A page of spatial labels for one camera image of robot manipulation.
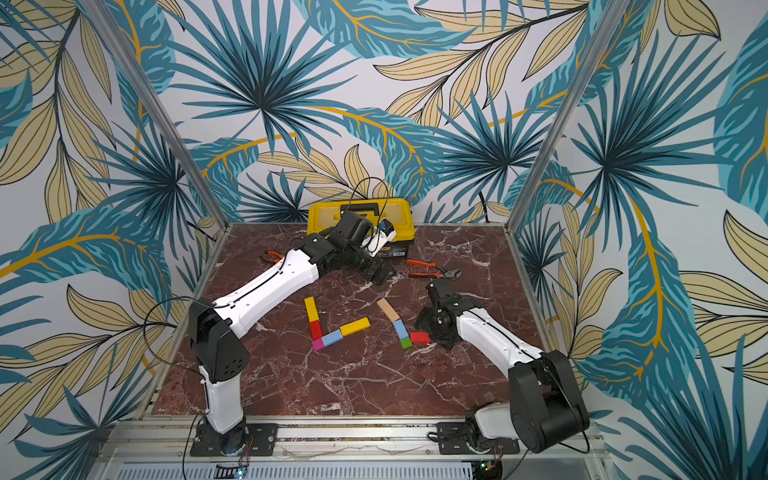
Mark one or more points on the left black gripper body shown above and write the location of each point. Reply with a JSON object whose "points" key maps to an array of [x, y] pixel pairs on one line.
{"points": [[357, 254]]}

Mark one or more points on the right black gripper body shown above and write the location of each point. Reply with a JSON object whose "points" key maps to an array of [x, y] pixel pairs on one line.
{"points": [[441, 297]]}

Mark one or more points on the red block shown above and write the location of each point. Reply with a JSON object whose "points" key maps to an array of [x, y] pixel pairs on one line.
{"points": [[420, 338], [316, 330]]}

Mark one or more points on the natural wood block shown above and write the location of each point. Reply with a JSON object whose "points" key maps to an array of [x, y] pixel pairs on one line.
{"points": [[388, 310]]}

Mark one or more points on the light blue block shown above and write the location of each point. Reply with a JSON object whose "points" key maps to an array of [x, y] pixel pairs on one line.
{"points": [[401, 329], [332, 338]]}

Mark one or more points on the yellow block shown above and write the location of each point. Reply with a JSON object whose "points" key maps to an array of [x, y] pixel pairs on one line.
{"points": [[355, 327], [312, 312]]}

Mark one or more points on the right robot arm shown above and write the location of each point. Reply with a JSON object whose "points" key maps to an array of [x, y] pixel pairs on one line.
{"points": [[545, 405]]}

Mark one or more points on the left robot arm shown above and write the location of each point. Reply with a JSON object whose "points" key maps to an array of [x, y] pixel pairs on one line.
{"points": [[216, 328]]}

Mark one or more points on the yellow black toolbox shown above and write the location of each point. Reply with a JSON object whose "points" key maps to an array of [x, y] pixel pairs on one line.
{"points": [[395, 210]]}

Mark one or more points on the large orange-handled pliers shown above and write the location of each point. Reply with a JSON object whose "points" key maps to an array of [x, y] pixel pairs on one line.
{"points": [[430, 270]]}

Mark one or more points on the small orange-handled pliers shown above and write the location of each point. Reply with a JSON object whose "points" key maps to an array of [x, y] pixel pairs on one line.
{"points": [[271, 256]]}

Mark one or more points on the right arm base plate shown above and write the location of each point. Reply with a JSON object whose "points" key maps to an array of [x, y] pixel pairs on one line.
{"points": [[464, 438]]}

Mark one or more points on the aluminium front rail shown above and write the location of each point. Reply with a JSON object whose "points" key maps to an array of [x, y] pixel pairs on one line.
{"points": [[324, 447]]}

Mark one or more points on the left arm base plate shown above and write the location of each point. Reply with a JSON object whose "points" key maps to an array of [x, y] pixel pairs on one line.
{"points": [[245, 439]]}

